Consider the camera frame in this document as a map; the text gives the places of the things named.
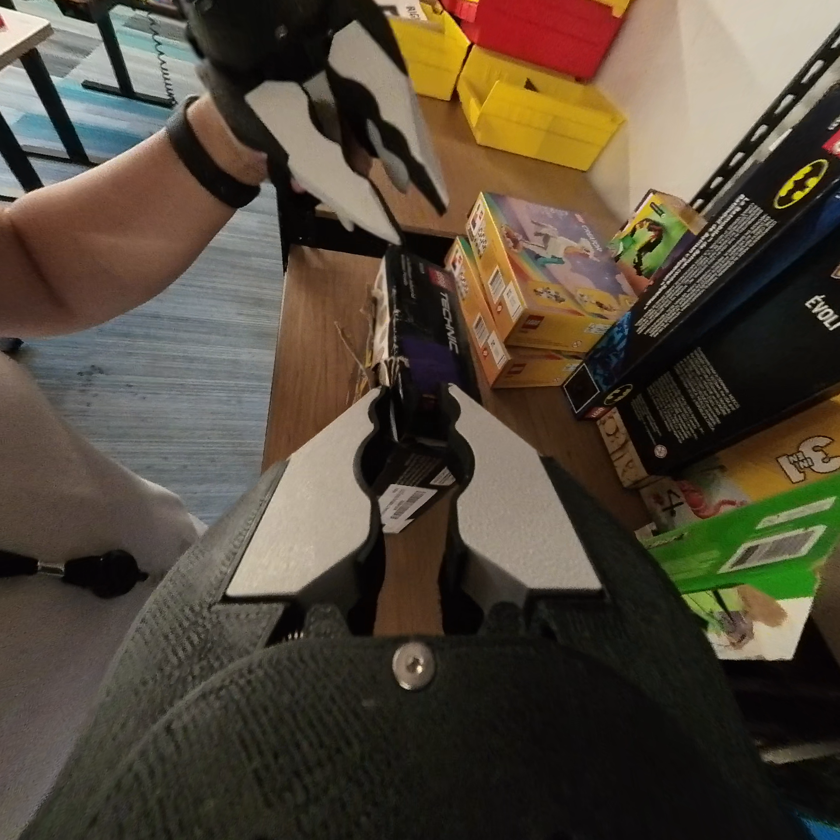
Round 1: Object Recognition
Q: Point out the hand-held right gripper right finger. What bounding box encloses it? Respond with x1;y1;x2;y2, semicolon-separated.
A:
446;384;605;605

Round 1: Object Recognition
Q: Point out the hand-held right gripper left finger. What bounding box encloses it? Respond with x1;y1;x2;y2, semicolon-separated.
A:
223;386;385;601

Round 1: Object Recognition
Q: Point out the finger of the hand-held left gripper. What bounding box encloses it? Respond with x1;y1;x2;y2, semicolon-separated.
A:
245;77;404;248
303;20;451;217

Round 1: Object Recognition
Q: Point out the small black yellow toy box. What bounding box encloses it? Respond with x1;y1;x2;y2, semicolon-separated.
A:
371;246;483;536

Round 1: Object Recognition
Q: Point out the person's left forearm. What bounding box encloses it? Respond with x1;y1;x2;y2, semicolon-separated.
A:
0;131;263;339

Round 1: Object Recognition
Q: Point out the wooden desk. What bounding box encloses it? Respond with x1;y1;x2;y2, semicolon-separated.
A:
262;230;651;637

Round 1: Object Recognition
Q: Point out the person's left hand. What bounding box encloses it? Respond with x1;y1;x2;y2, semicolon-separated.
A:
189;97;309;198

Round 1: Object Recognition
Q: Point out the yellow plastic bin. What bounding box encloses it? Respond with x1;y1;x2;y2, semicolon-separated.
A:
387;7;471;101
457;46;626;172

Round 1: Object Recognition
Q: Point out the wooden rack shelf board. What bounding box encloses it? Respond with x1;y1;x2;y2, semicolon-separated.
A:
315;92;624;240

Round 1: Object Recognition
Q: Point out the green toy box white edge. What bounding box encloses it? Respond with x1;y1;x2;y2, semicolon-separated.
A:
646;486;829;660

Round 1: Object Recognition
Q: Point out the orange toy box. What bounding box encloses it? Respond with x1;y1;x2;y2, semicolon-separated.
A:
466;192;641;352
445;236;585;389

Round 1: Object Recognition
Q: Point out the yellow flamingo toy box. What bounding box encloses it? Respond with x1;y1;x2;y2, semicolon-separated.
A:
640;400;840;532

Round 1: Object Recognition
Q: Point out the black toy box yellow logo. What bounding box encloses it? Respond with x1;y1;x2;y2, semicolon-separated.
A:
597;249;840;490

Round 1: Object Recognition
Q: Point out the person's trouser leg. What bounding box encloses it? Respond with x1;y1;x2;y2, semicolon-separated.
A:
0;354;207;840

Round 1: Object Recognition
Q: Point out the purple green toy box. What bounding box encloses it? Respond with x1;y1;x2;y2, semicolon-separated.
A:
607;190;698;280

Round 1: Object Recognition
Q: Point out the black bat logo toy box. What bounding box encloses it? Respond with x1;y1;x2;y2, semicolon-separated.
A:
563;98;840;421

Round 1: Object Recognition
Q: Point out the black metal rack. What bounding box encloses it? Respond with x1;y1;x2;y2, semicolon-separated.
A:
276;20;840;273

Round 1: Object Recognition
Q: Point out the black wrist strap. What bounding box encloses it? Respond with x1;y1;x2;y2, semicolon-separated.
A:
164;95;261;210

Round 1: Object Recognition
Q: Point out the black coiled cable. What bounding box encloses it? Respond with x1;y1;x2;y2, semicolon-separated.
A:
146;10;179;109

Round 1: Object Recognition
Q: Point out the black cord toggle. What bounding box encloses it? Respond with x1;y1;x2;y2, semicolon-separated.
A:
0;549;150;599

